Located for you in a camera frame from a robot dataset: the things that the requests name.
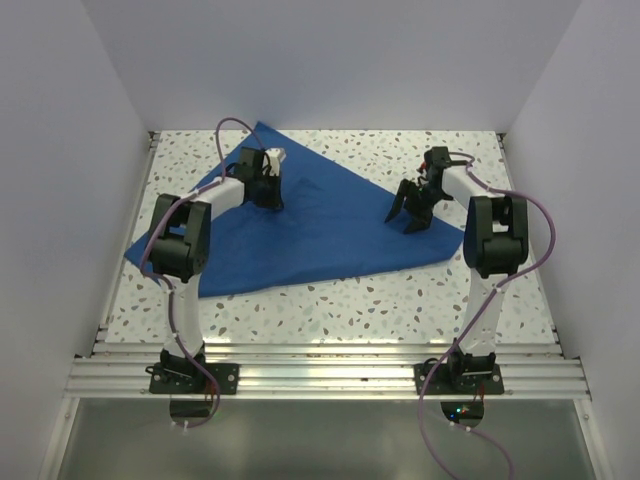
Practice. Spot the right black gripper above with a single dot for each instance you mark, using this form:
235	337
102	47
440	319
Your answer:
421	220

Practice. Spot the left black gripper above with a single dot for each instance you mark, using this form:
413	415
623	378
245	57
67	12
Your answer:
273	202

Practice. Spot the blue surgical drape cloth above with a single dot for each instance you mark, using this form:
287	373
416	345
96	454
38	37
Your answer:
332	226

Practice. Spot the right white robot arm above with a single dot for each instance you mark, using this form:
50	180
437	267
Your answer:
495	245

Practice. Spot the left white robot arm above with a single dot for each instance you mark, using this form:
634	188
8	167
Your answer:
179	238

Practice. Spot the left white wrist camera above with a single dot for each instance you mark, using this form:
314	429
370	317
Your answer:
274	158

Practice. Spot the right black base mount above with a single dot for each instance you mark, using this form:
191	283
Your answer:
460	377

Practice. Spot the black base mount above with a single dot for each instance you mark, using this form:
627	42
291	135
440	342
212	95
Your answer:
460	377
176	375

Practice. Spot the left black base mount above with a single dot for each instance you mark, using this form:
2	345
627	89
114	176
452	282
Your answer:
176	375

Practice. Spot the aluminium frame rail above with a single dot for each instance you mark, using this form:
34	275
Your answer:
340	371

